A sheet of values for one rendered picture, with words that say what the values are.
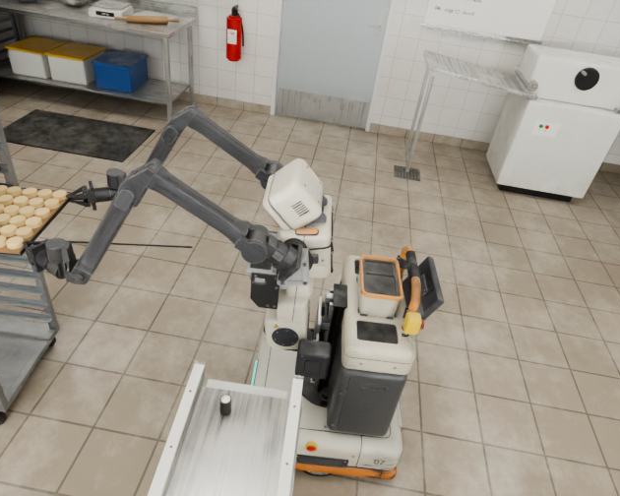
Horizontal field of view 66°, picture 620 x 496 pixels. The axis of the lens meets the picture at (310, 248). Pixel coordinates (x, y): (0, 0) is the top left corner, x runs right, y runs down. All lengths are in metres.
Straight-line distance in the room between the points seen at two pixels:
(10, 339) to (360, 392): 1.71
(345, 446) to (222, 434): 0.80
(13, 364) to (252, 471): 1.55
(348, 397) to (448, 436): 0.84
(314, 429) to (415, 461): 0.58
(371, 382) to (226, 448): 0.64
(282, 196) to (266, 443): 0.71
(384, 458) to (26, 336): 1.77
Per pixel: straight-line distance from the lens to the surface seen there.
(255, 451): 1.38
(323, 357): 1.81
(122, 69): 5.16
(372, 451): 2.11
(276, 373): 2.23
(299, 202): 1.49
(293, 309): 1.77
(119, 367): 2.67
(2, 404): 2.46
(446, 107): 5.36
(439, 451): 2.52
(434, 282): 1.79
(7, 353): 2.68
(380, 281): 1.79
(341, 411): 1.95
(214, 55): 5.45
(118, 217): 1.49
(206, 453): 1.38
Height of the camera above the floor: 2.04
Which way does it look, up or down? 37 degrees down
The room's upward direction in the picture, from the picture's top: 9 degrees clockwise
